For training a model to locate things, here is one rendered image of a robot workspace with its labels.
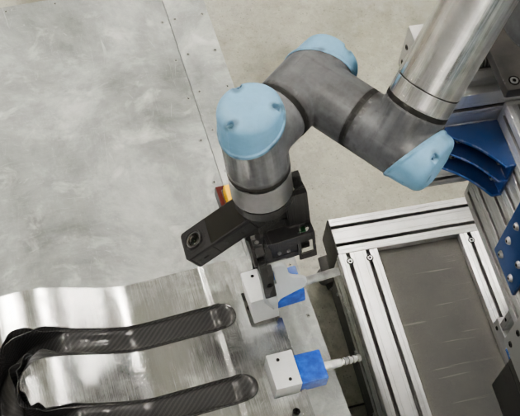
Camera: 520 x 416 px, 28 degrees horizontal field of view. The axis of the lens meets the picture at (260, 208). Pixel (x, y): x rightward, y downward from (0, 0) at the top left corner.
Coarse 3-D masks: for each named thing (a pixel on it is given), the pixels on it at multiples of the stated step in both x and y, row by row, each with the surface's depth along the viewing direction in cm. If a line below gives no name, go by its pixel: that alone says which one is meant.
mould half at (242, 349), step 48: (48, 288) 139; (96, 288) 143; (144, 288) 145; (192, 288) 145; (240, 288) 145; (0, 336) 135; (240, 336) 141; (288, 336) 142; (48, 384) 131; (96, 384) 134; (144, 384) 137; (192, 384) 138
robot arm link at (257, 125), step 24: (240, 96) 112; (264, 96) 112; (216, 120) 112; (240, 120) 110; (264, 120) 110; (288, 120) 114; (240, 144) 111; (264, 144) 112; (288, 144) 115; (240, 168) 115; (264, 168) 115; (288, 168) 118; (264, 192) 118
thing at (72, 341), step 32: (160, 320) 142; (192, 320) 143; (224, 320) 143; (0, 352) 133; (32, 352) 137; (64, 352) 134; (96, 352) 137; (128, 352) 139; (0, 384) 136; (224, 384) 138; (256, 384) 138
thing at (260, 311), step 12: (252, 276) 140; (312, 276) 141; (324, 276) 141; (336, 276) 142; (252, 288) 138; (300, 288) 139; (252, 300) 137; (288, 300) 140; (300, 300) 141; (252, 312) 139; (264, 312) 140; (276, 312) 141
